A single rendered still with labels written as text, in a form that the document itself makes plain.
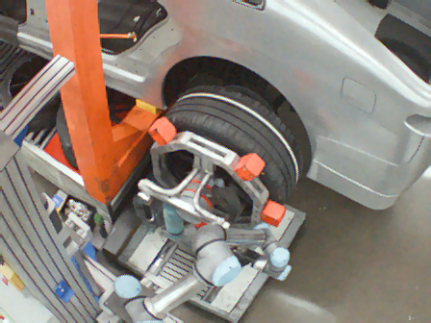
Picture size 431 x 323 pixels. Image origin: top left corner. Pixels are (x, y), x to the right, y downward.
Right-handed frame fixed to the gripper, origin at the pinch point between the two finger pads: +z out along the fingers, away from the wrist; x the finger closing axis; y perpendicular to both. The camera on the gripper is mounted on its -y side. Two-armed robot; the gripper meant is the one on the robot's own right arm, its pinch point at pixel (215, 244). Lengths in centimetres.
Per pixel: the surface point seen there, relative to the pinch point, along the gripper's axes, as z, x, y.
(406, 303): -121, -50, -83
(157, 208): 47, -22, -42
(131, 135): 67, -35, -8
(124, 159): 65, -25, -15
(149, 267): 43, -1, -78
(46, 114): 150, -39, -43
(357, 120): -36, -55, 49
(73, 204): 81, 9, -26
